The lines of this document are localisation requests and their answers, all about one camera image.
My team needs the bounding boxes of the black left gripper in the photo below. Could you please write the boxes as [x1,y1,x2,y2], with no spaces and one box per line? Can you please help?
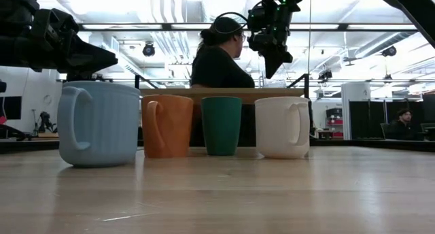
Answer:
[30,7,119,82]

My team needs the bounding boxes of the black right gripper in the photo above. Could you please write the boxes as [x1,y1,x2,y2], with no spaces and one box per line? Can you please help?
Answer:
[246,0,302,80]

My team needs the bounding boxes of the clear plastic cup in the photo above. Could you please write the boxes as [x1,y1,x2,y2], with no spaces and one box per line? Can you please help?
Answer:
[260,76,285,89]

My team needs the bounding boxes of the light blue ribbed mug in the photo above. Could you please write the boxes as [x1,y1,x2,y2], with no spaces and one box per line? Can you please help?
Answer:
[56,80,141,167]

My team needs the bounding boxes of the plain white mug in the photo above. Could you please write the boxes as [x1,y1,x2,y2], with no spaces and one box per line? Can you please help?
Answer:
[254,96,311,159]

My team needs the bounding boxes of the green cup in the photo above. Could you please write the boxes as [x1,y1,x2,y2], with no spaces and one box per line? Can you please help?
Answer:
[201,96,243,156]

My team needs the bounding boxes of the orange mug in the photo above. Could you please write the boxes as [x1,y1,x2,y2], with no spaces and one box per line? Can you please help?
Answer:
[141,94,194,159]

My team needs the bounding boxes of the person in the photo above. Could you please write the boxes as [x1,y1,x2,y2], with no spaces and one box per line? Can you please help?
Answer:
[389,107,421,141]
[190,16,256,147]

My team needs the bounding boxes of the black tripod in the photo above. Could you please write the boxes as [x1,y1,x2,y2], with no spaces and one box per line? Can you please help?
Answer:
[32,108,57,135]

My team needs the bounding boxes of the black overhead light bar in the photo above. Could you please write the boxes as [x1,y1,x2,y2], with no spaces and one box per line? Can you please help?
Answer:
[77,22,419,33]

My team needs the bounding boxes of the red storage rack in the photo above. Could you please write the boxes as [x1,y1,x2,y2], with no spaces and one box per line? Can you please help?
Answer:
[325,107,344,139]

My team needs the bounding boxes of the black monitor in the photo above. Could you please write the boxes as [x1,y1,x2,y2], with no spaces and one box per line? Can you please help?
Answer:
[0,96,22,121]

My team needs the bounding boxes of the black partition panel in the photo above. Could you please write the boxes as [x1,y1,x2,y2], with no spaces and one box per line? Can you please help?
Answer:
[349,99,424,140]

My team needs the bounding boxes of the wooden shelf with black frame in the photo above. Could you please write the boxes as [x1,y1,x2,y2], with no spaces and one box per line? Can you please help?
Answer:
[134,73,311,152]

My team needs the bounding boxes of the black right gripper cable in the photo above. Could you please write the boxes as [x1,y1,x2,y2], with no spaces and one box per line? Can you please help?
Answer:
[212,11,249,35]

